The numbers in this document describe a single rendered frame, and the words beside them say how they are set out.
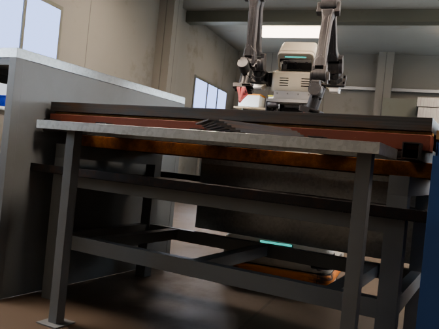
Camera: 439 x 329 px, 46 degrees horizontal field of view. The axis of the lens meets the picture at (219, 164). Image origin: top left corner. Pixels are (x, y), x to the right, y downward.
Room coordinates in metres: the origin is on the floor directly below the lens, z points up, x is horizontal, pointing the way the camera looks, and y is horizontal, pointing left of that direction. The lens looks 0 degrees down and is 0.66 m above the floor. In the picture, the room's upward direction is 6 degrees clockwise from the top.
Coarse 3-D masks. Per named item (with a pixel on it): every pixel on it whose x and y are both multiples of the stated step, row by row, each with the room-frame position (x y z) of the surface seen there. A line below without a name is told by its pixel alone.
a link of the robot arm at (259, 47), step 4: (264, 4) 2.86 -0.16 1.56; (260, 8) 2.82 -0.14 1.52; (260, 12) 2.83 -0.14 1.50; (260, 16) 2.83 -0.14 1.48; (260, 20) 2.84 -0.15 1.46; (260, 24) 2.84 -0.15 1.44; (260, 28) 2.84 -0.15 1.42; (260, 32) 2.85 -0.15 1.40; (260, 36) 2.86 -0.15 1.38; (256, 40) 2.85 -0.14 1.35; (260, 40) 2.86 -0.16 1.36; (256, 44) 2.86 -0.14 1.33; (260, 44) 2.87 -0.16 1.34; (256, 48) 2.86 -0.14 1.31; (260, 48) 2.87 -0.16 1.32; (260, 52) 2.86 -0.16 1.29; (264, 56) 2.86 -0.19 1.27; (264, 60) 2.87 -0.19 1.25; (260, 64) 2.85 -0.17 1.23; (264, 64) 2.87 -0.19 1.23; (260, 68) 2.86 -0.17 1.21; (264, 68) 2.88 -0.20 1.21
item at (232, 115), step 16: (80, 112) 2.19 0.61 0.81; (96, 112) 2.13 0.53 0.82; (112, 112) 2.09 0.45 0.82; (128, 112) 2.05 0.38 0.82; (144, 112) 2.02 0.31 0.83; (160, 112) 1.98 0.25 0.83; (176, 112) 1.95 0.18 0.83; (192, 112) 1.91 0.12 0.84; (208, 112) 1.88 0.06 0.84; (224, 112) 1.85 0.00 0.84; (240, 112) 1.82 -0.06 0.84; (256, 112) 1.79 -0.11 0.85; (272, 112) 1.76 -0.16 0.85; (288, 112) 1.73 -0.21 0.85; (304, 112) 1.71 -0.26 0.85; (368, 128) 1.62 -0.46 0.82; (384, 128) 1.58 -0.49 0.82; (400, 128) 1.56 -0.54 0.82; (416, 128) 1.54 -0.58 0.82; (432, 128) 1.54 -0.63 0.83
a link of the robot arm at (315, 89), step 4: (328, 72) 2.31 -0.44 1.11; (328, 76) 2.30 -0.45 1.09; (312, 80) 2.25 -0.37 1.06; (316, 80) 2.24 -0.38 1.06; (320, 80) 2.27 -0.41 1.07; (328, 80) 2.33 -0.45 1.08; (312, 84) 2.25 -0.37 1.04; (316, 84) 2.24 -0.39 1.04; (320, 84) 2.28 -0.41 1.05; (308, 88) 2.25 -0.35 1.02; (312, 88) 2.25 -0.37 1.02; (316, 88) 2.24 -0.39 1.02; (320, 88) 2.23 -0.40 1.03; (312, 92) 2.25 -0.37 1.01; (316, 92) 2.24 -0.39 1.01; (320, 92) 2.25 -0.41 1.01; (316, 96) 2.28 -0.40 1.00
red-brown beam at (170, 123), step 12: (72, 120) 2.20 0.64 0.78; (84, 120) 2.16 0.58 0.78; (96, 120) 2.13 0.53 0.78; (108, 120) 2.10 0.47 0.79; (120, 120) 2.07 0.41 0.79; (132, 120) 2.04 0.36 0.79; (144, 120) 2.01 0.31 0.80; (156, 120) 1.99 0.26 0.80; (168, 120) 1.96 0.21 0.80; (180, 120) 1.97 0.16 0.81; (192, 120) 1.95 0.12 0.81; (300, 132) 1.71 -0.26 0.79; (312, 132) 1.69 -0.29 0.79; (324, 132) 1.67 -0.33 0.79; (336, 132) 1.65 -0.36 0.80; (348, 132) 1.64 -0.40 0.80; (360, 132) 1.62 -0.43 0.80; (372, 132) 1.60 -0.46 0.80; (384, 132) 1.61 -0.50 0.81; (396, 132) 1.59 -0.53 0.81; (408, 132) 1.58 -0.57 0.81; (420, 132) 1.56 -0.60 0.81; (396, 144) 1.57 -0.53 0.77; (408, 144) 1.55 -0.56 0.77; (432, 144) 1.58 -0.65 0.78
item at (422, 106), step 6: (420, 102) 8.78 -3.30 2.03; (426, 102) 8.75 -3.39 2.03; (432, 102) 8.71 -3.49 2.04; (438, 102) 8.68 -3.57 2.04; (420, 108) 8.80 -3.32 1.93; (426, 108) 8.77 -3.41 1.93; (432, 108) 8.73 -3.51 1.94; (438, 108) 8.70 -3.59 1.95; (420, 114) 8.80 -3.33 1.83; (426, 114) 8.76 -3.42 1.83; (432, 114) 8.73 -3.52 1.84; (438, 114) 8.70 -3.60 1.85; (438, 120) 8.70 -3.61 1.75
